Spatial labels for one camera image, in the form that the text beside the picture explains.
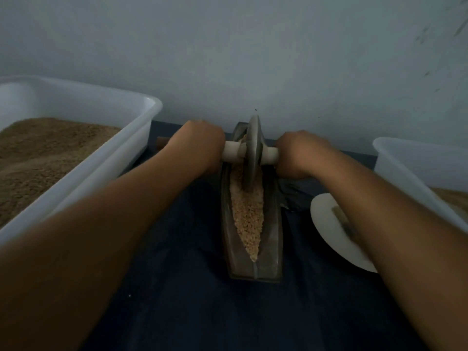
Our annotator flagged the orange-handled paint brush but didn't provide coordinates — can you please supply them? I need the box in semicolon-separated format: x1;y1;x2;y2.
331;206;364;249

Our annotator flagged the boat-shaped metal grinding trough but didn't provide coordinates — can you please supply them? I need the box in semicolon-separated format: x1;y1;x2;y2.
221;122;284;282

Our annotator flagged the white plastic tub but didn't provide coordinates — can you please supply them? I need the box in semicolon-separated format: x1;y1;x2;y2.
372;136;468;233
0;75;163;246

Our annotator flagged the large brown grain heap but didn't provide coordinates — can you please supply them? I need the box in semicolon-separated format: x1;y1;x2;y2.
0;117;122;228
430;186;468;216

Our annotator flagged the person's right forearm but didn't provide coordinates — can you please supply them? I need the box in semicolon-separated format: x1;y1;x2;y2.
303;151;468;351

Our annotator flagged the person's right hand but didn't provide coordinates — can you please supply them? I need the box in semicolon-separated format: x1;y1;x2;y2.
274;130;339;180

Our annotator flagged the person's left hand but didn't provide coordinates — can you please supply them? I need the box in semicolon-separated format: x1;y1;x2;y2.
167;119;227;175

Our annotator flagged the dark blue table cloth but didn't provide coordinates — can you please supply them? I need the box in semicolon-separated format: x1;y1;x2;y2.
80;120;432;351

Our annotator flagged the white round plate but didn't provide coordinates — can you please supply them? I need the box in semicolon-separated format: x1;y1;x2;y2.
310;193;379;273

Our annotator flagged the person's left forearm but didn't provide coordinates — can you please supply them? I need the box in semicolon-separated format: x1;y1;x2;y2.
0;146;212;351

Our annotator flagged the metal grinding wheel with handle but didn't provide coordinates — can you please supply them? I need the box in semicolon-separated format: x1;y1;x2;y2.
156;113;280;191

